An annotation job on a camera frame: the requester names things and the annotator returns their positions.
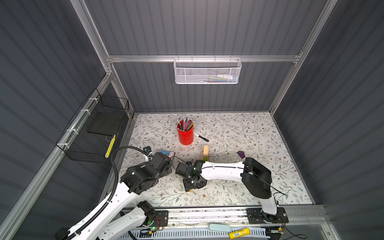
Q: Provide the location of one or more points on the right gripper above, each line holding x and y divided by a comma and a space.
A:
187, 186

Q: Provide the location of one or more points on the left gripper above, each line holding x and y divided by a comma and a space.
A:
168, 170

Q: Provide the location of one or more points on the purple block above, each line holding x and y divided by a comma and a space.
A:
241, 154

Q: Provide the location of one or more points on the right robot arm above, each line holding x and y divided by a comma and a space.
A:
254, 176

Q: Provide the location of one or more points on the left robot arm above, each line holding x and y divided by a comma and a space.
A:
100, 216

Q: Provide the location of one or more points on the crayon box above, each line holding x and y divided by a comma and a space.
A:
170, 154

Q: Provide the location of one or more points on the yellow highlighter in basket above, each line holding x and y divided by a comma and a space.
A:
110, 147

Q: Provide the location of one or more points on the red pen cup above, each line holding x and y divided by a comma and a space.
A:
186, 137

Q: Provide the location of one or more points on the black white marker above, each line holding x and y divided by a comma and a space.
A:
201, 137

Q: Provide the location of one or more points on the floral table mat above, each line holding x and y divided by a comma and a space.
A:
231, 138

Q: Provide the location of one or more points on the light blue eraser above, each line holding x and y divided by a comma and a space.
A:
215, 227

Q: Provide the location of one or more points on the yellow glue stick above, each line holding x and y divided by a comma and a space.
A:
239, 233

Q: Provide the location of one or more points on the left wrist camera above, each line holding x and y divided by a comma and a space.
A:
147, 150

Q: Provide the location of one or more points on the black wire basket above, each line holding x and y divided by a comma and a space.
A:
88, 137

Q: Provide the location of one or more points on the white wire basket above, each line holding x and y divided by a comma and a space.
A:
210, 71

